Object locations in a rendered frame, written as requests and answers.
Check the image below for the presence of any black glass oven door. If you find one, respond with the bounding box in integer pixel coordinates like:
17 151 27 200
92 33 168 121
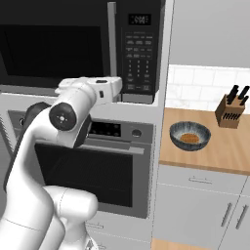
34 138 152 220

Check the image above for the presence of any white drawer front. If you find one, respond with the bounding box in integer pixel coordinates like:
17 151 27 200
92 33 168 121
86 229 152 250
83 210 152 244

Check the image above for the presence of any round steel oven knob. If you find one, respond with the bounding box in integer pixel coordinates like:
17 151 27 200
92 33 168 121
131 128 144 139

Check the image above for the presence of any steel cupboard door handle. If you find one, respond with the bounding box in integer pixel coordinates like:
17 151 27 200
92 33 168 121
221 201 234 229
235 204 250 230

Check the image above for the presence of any brown waffle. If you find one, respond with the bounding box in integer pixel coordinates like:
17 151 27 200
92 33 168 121
180 132 200 145

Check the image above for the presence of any blue-grey bowl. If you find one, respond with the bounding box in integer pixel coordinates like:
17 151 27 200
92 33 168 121
169 120 212 152

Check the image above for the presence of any wooden knife block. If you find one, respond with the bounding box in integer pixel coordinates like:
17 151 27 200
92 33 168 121
214 93 247 130

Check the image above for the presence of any steel built-in oven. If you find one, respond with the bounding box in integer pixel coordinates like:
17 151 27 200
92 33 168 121
7 109 154 220

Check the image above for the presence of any grey drawer front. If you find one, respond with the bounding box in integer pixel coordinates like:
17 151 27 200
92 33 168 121
157 163 249 196
239 175 250 198

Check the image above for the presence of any black microwave door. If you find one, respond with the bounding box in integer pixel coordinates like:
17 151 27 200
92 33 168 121
0 0 117 98

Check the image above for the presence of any steel oven door handle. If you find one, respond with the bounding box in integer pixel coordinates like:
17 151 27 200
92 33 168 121
85 138 146 156

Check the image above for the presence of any black knife handle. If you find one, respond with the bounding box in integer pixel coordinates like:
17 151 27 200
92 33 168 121
226 85 240 105
238 85 250 101
239 95 250 107

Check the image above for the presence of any grey microwave door handle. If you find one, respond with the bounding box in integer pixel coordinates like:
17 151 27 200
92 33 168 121
106 1 118 79

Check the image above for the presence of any black microwave oven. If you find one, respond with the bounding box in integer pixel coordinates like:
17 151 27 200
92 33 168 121
0 0 166 105

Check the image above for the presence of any grey cupboard door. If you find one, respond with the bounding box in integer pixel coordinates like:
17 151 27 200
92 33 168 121
151 183 242 250
227 194 250 250

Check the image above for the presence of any white tall appliance cabinet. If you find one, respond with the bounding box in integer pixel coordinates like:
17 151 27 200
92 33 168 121
0 0 176 250

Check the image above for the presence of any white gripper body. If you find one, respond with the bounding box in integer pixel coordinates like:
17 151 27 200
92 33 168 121
108 76 124 101

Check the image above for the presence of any steel drawer handle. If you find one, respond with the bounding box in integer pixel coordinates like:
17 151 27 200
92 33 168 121
85 222 105 230
187 176 214 186

